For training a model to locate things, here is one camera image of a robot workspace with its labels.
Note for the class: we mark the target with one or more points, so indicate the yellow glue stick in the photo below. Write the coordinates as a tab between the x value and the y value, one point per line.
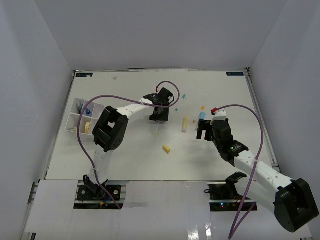
185	124

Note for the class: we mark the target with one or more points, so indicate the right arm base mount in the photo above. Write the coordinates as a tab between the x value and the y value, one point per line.
223	196

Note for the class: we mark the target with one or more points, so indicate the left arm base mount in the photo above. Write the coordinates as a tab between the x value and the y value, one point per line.
90	196

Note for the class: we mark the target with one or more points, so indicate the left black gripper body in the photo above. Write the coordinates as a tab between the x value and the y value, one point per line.
165	105

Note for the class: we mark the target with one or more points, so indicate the white marker orange cap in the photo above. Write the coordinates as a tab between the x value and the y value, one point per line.
198	114

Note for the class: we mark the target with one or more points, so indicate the blue logo sticker right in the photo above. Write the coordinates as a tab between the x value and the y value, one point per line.
234	73

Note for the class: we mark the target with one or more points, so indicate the white pen yellow cap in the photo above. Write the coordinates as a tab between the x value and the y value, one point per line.
157	129

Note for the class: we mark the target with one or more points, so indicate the dark blue pen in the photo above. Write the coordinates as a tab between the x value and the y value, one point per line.
80	104

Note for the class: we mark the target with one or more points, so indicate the small yellow cylinder eraser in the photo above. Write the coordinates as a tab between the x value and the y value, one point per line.
166	149

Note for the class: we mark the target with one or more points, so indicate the white pen teal cap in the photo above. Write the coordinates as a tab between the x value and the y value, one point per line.
180	102

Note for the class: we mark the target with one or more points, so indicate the clear spray bottle blue cap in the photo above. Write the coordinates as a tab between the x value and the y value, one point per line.
88	112

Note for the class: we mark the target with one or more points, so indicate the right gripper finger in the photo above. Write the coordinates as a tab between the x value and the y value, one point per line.
200	128
208	134

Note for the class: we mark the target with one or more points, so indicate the light blue eraser case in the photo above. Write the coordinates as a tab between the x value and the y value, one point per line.
202	115

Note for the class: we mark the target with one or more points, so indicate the yellow tape roll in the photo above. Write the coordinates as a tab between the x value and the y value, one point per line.
87	128

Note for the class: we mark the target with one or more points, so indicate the white compartment organizer box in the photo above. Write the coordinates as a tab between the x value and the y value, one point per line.
73	117

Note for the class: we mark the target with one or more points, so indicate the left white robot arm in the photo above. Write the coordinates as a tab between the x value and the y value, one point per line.
109	133

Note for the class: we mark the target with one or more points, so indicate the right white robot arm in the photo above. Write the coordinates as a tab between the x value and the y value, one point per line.
291	201

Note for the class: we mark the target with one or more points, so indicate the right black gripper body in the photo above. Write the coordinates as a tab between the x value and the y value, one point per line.
215	140

